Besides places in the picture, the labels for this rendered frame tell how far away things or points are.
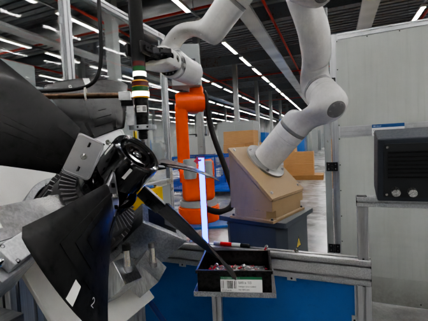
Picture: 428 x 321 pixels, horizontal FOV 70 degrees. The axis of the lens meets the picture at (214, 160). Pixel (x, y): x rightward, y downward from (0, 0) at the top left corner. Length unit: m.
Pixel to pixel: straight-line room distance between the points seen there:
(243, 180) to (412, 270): 1.73
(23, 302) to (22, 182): 0.33
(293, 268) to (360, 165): 1.49
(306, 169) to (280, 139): 8.71
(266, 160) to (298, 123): 0.20
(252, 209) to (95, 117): 0.67
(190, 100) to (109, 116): 4.02
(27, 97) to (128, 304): 0.52
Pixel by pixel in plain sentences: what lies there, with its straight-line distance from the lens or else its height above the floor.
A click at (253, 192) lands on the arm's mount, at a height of 1.04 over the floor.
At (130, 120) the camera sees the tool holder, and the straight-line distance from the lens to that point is 0.81.
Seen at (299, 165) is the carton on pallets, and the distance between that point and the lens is 9.94.
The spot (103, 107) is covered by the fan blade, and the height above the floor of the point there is 1.35.
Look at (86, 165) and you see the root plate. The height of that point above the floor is 1.20.
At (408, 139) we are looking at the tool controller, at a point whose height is 1.22.
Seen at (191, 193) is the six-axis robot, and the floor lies 0.51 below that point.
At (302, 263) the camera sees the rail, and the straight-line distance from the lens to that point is 1.09.
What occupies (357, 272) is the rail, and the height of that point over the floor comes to 0.82.
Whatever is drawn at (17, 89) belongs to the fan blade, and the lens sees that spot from 0.71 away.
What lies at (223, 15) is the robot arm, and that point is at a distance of 0.98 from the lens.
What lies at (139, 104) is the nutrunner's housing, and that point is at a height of 1.35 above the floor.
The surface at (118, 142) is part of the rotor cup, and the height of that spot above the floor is 1.25.
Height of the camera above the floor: 1.23
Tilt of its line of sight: 3 degrees down
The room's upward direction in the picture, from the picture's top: 3 degrees counter-clockwise
